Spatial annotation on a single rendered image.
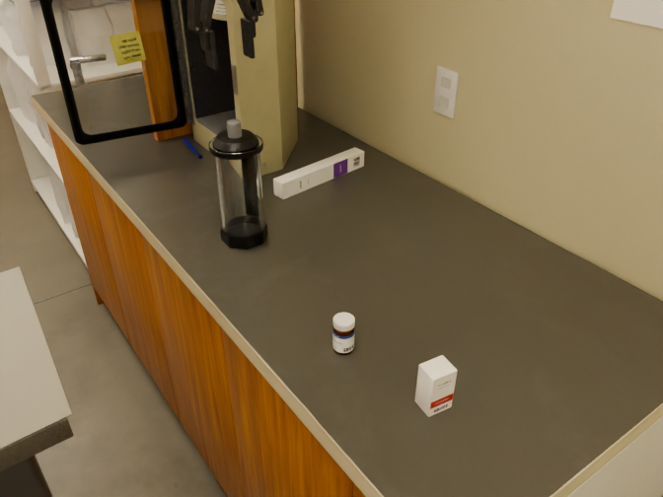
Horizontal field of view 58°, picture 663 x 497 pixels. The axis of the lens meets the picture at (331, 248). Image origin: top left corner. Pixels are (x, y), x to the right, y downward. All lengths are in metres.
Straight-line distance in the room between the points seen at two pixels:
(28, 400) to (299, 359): 0.41
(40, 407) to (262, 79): 0.90
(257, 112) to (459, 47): 0.51
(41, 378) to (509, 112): 1.06
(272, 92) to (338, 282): 0.56
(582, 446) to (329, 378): 0.39
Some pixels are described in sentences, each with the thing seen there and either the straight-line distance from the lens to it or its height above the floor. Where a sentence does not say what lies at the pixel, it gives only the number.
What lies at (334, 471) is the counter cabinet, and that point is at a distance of 1.05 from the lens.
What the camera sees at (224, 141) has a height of 1.18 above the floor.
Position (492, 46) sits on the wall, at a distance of 1.42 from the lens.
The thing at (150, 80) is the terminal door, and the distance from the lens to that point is 1.74.
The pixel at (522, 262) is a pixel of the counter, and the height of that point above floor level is 0.94.
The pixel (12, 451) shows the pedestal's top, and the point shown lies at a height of 0.93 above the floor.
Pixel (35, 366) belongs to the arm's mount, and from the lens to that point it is 0.94.
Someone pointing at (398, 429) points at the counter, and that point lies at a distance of 0.93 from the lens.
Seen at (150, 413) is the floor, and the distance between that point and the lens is 2.28.
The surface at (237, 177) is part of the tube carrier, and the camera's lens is 1.21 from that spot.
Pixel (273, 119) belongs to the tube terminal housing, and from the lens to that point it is 1.56.
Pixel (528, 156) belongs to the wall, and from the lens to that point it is 1.41.
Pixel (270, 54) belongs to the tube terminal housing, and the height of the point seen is 1.25.
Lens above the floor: 1.65
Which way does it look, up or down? 34 degrees down
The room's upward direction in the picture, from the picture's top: straight up
